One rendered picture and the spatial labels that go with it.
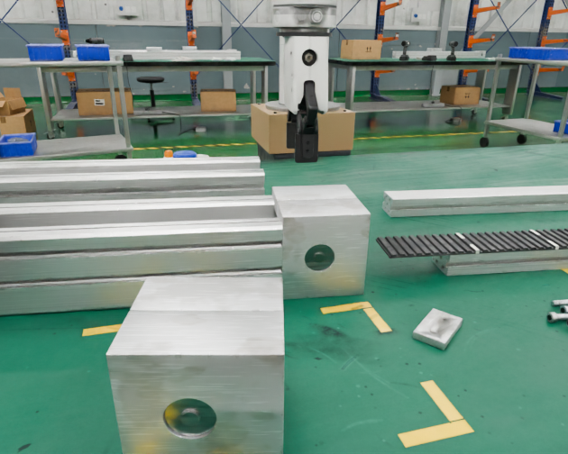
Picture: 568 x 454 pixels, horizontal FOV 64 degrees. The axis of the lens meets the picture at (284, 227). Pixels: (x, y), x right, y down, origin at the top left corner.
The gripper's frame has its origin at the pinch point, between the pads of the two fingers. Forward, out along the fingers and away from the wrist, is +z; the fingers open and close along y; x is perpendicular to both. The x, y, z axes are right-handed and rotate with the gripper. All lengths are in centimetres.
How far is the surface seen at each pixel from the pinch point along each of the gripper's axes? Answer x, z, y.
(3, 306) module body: 33.3, 9.8, -24.0
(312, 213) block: 2.7, 1.5, -23.2
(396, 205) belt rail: -14.8, 9.1, -1.9
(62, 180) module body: 32.2, 2.7, -5.0
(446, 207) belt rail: -23.5, 9.9, -1.3
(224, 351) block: 11.8, 1.5, -44.2
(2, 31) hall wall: 326, -15, 717
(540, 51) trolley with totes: -266, -4, 328
